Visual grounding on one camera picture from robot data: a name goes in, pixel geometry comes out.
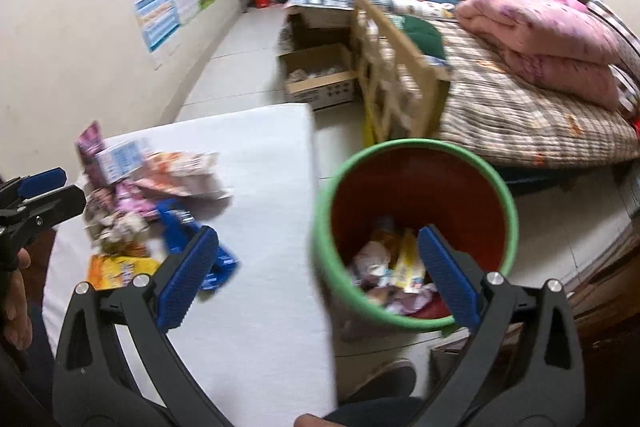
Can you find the purple snack wrapper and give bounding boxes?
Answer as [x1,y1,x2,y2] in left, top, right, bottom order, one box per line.
[75,121,158,222]

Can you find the yellow paper box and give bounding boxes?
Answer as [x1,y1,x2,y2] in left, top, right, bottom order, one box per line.
[390,229,426,294]

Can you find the pink strawberry pocky box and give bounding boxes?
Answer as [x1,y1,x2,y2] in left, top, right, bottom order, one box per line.
[131,152,230,199]

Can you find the person's left hand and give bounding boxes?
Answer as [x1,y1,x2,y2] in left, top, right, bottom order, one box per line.
[3,248,32,350]

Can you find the crumpled paper ball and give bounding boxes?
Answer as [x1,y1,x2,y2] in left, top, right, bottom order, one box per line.
[87,211,150,257]

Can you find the blue white milk carton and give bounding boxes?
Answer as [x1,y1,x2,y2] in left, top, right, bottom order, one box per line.
[96,139,151,185]

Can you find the orange yellow juice carton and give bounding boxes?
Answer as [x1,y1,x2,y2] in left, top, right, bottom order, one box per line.
[87,255,160,291]

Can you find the blue snack wrapper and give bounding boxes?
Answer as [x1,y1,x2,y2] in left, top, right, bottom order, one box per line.
[155,197,241,292]

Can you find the white table cover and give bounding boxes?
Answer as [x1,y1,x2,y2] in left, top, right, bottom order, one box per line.
[41,102,340,427]

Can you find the red bin green rim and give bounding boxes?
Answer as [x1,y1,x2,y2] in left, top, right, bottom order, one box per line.
[314,139,520,334]

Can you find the bed with plaid quilt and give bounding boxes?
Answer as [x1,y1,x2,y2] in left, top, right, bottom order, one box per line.
[288,0,639,169]

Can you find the cardboard box on floor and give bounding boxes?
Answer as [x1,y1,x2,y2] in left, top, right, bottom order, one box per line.
[278,43,357,110]

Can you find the folded pink comforter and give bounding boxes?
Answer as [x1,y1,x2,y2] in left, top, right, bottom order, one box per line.
[454,0,620,112]

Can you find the green folded cloth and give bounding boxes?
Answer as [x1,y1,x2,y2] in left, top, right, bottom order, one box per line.
[401,15,446,61]

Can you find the wooden bed rail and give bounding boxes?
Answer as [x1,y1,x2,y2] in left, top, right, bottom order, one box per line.
[352,0,450,143]

